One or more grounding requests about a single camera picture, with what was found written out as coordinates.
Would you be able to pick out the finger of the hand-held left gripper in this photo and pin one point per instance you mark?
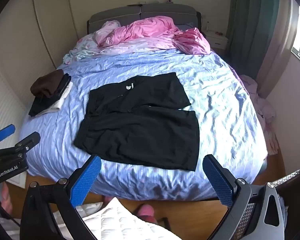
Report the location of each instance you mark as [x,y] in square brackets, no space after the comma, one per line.
[5,132]
[30,141]

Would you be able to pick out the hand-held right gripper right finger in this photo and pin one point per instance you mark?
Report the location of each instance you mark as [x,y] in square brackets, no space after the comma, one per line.
[217,180]

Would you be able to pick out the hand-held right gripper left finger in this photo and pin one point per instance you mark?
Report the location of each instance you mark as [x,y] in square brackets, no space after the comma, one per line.
[86,180]

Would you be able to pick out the black pants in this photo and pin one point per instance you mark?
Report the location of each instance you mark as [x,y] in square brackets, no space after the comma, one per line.
[140,130]

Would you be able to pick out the person's left hand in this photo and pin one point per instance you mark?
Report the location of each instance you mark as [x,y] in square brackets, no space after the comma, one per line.
[7,200]

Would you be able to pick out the white ribbed panel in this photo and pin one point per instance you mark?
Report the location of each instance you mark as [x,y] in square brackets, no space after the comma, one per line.
[2,105]

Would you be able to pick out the white quilted cloth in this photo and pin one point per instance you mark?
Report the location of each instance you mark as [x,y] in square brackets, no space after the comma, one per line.
[120,220]

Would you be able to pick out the white folded garment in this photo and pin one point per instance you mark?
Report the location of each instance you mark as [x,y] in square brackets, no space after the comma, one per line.
[62,100]

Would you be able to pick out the brown folded garment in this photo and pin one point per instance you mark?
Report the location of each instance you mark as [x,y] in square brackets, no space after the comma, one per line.
[46,83]

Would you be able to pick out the pink slipper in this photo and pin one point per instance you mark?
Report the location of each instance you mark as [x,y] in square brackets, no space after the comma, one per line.
[146,212]

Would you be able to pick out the blue striped floral bed sheet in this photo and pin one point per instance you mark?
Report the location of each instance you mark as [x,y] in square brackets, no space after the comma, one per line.
[215,105]

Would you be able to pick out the pink crumpled cloth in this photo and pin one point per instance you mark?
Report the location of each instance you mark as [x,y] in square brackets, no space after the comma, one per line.
[265,110]

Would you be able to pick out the pale floral quilt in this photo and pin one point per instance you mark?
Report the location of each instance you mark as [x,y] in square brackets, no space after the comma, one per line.
[82,51]

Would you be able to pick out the grey curtain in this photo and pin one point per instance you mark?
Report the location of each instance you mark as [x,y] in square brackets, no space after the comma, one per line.
[277,55]

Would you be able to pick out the white nightstand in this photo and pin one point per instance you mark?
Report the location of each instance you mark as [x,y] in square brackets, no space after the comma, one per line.
[216,40]

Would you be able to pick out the small white bottle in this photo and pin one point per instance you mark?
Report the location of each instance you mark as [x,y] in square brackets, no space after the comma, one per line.
[208,25]

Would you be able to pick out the lilac pillow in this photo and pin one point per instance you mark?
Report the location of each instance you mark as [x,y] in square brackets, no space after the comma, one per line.
[187,26]

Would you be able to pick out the pink duvet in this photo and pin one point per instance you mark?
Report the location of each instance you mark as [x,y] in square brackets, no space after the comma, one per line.
[145,30]

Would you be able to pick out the green curtain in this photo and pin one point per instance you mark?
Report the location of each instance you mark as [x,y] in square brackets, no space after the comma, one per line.
[247,17]

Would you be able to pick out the grey padded headboard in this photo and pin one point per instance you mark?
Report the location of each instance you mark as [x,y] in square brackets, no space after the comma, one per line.
[165,10]

